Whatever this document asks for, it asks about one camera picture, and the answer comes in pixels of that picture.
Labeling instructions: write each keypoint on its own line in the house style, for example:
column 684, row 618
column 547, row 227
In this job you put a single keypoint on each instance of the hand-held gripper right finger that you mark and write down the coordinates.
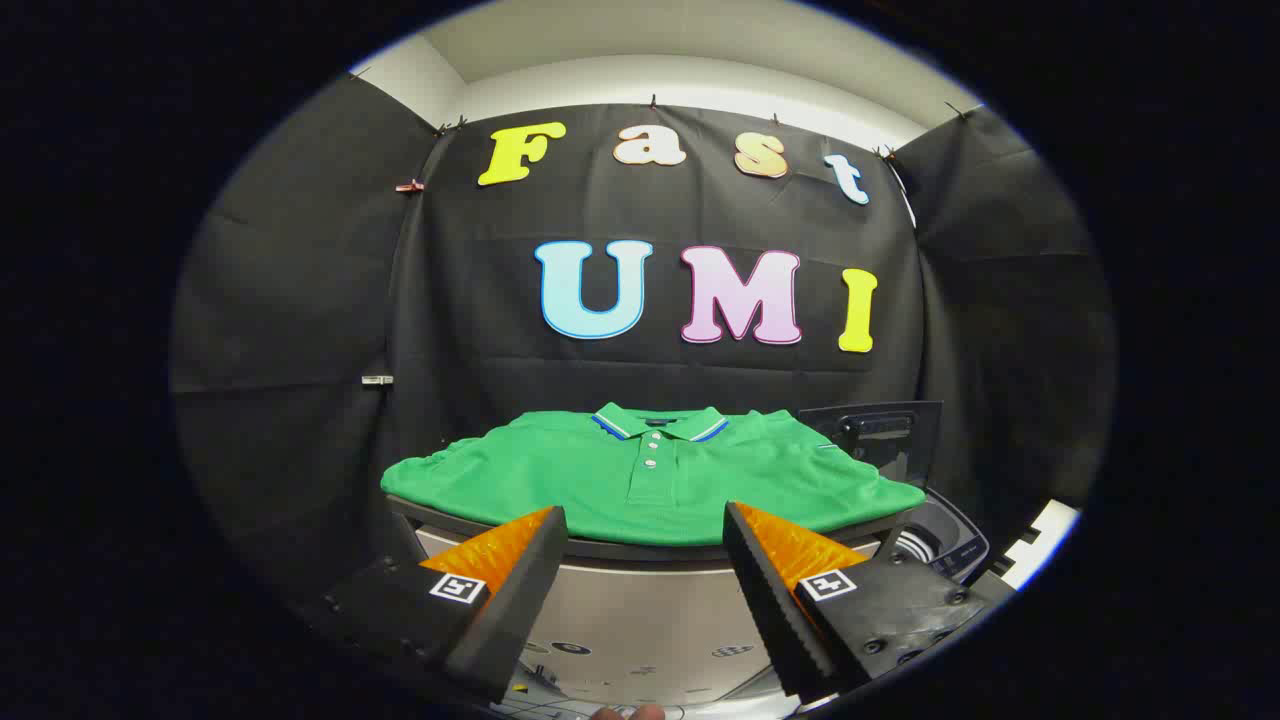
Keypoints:
column 770, row 600

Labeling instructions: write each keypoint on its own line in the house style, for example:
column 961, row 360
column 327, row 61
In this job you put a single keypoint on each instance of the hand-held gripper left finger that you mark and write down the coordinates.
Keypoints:
column 520, row 600

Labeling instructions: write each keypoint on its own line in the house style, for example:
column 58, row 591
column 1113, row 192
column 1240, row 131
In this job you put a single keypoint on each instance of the green polo shirt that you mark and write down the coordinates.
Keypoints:
column 560, row 480

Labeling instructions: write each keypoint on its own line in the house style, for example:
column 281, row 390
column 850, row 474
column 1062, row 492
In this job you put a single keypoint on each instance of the dark transparent washing machine lid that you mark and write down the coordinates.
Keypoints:
column 900, row 445

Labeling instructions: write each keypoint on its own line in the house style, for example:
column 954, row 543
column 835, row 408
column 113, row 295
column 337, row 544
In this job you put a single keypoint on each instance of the black backdrop cloth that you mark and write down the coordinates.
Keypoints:
column 500, row 390

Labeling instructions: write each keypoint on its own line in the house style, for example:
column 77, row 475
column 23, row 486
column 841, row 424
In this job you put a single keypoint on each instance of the small red clip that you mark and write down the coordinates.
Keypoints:
column 408, row 185

